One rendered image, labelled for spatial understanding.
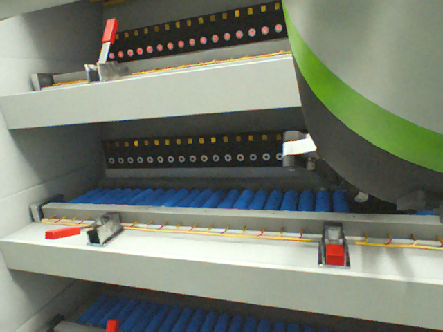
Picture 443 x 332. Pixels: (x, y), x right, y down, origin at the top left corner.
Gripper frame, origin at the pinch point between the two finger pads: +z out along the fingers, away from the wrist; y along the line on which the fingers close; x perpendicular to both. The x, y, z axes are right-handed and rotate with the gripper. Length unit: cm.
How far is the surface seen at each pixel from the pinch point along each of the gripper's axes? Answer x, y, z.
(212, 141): 8.2, -20.5, 8.8
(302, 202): -1.6, -6.3, 4.4
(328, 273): -8.7, -3.5, -4.0
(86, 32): 29, -46, 4
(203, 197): -1.1, -19.9, 5.5
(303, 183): 1.6, -6.6, 9.6
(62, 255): -9.8, -34.5, -3.2
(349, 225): -4.4, -1.5, -0.1
